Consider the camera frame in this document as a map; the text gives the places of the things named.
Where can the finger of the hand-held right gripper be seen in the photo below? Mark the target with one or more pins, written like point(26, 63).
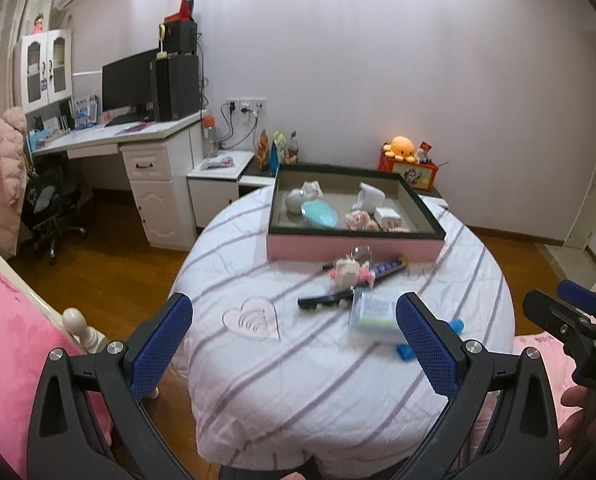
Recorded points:
point(580, 296)
point(548, 315)

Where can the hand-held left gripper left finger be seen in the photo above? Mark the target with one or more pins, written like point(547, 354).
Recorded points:
point(160, 350)

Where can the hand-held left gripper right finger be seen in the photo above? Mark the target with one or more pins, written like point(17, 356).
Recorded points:
point(428, 345)

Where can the clear plastic box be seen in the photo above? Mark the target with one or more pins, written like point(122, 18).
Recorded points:
point(373, 315)

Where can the dark blue pen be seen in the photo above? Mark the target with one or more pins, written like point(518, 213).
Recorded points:
point(388, 269)

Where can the white pink doll figurine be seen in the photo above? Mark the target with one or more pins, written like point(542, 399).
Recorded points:
point(347, 271)

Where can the black comb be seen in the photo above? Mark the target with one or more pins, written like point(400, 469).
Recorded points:
point(323, 301)

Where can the white charger box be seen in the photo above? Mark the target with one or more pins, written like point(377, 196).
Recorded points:
point(387, 216)

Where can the pink storage box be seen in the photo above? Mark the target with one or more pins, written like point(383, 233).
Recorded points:
point(328, 251)

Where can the white plastic holder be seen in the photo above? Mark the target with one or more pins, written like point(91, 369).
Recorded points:
point(370, 194)

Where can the teal oval case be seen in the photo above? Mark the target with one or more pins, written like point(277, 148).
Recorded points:
point(323, 215)

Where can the white cat figurine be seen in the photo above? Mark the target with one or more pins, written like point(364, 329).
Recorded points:
point(313, 189)

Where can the grey egg-shaped toy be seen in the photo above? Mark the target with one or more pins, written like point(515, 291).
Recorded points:
point(294, 201)

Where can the person's right hand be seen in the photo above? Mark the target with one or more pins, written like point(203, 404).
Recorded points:
point(578, 440)

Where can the round table, striped cloth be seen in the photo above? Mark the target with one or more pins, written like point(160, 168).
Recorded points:
point(278, 385)

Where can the pink bed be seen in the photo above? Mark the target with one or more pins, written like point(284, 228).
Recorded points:
point(12, 335)

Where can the white desk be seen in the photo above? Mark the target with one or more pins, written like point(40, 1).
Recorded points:
point(162, 200)

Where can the white nightstand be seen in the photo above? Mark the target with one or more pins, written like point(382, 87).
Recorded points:
point(212, 200)

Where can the red printed box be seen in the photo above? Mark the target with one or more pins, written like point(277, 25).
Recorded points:
point(413, 175)

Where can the small red white toys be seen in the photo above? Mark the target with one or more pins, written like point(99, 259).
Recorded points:
point(425, 154)

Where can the black office chair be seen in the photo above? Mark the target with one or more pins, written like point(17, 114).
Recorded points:
point(47, 195)

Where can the printed flat packet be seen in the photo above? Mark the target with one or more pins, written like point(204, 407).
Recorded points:
point(216, 163)

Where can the orange octopus plush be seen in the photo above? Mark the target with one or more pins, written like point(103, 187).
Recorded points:
point(400, 149)

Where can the orange cap bottle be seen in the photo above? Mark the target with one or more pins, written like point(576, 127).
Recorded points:
point(209, 137)

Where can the blue carton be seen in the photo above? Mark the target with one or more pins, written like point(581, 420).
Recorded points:
point(275, 162)

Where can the pink booklet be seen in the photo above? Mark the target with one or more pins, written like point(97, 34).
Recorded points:
point(135, 128)

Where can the orange snack bag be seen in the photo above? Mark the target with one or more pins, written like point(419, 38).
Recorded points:
point(264, 152)

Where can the black keyboard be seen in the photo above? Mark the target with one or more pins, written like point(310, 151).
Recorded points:
point(127, 120)

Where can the green snack packet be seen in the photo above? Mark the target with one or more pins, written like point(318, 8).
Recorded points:
point(279, 139)

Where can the blue white printed box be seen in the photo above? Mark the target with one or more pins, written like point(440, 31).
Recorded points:
point(86, 111)

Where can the black computer tower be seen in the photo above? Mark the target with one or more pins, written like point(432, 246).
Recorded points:
point(177, 87)

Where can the black computer monitor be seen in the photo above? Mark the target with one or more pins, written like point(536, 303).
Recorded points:
point(127, 80)

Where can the small round desk ornament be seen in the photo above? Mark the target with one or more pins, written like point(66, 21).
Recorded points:
point(163, 40)

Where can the white hutch cabinet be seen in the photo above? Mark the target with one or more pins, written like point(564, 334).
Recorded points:
point(47, 60)

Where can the black speaker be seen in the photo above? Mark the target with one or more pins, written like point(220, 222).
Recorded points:
point(182, 37)

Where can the pink doll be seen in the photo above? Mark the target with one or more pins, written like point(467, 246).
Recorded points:
point(38, 25)

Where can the white door frame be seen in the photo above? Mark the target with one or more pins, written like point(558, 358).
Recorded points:
point(585, 220)

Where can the white bed frame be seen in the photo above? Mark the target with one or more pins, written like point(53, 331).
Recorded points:
point(75, 319)

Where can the white wall socket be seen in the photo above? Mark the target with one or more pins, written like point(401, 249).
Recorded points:
point(247, 104)

